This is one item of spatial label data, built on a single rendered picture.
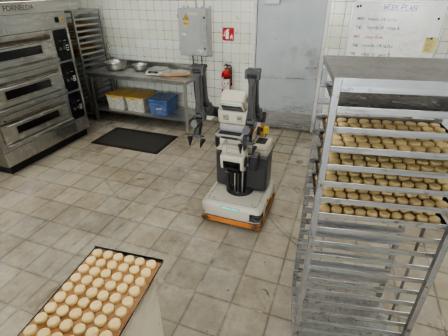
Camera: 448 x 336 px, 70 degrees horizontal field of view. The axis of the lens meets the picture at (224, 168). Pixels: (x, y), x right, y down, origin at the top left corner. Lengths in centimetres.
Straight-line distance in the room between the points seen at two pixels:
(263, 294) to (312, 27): 383
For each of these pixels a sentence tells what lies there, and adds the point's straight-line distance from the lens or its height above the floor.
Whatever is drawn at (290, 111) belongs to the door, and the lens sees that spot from 556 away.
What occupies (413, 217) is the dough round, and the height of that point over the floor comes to 115.
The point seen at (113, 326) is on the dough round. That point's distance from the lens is 153.
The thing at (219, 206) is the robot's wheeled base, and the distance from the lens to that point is 319.
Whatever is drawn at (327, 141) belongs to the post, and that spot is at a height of 155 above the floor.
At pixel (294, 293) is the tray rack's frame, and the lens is 261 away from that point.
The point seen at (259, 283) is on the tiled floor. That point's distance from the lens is 283.
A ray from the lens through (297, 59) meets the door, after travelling 535.
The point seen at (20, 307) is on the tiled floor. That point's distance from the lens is 310.
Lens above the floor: 212
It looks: 29 degrees down
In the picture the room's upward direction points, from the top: straight up
